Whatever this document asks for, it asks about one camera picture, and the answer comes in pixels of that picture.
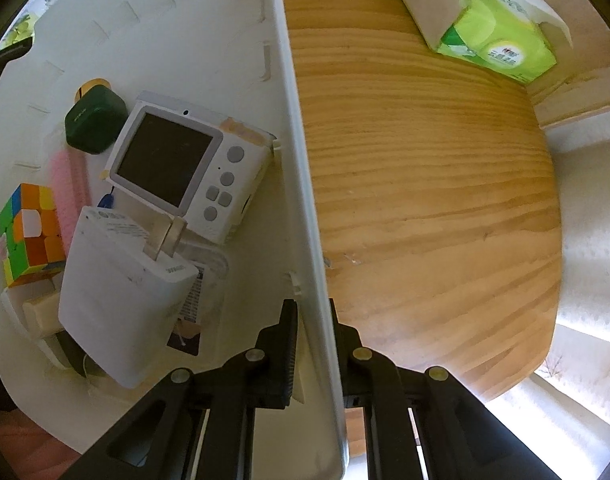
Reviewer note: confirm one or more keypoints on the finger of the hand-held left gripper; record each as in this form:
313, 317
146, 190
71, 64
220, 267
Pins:
12, 52

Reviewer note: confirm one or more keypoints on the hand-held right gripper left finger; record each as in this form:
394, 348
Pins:
289, 355

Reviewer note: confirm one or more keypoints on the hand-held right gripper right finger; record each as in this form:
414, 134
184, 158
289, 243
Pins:
352, 360

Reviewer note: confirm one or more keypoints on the gold round tin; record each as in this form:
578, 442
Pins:
97, 85

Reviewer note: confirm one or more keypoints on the clear box with label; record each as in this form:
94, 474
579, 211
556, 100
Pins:
207, 290

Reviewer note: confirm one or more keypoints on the green small box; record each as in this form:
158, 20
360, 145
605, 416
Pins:
95, 120

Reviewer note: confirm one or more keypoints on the pink stick dispenser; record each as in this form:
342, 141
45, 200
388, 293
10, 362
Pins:
67, 185

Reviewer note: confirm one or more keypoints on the white charger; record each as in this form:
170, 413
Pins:
115, 310

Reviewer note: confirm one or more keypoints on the white plastic bin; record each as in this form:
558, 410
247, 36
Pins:
195, 35

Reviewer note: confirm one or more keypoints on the colourful puzzle cube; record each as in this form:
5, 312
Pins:
30, 240

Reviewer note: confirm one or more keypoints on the white digital camera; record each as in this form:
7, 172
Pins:
170, 160

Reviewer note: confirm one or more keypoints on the black small case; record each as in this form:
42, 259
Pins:
77, 356

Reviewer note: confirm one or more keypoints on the beige small block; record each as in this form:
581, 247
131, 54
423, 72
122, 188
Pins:
40, 310

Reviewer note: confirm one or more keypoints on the white bottle-shaped case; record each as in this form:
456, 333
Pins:
12, 312

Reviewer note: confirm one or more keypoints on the wooden shelf unit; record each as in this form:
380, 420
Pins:
585, 90

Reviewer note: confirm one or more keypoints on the green tissue pack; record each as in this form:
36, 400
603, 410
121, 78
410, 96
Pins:
495, 25

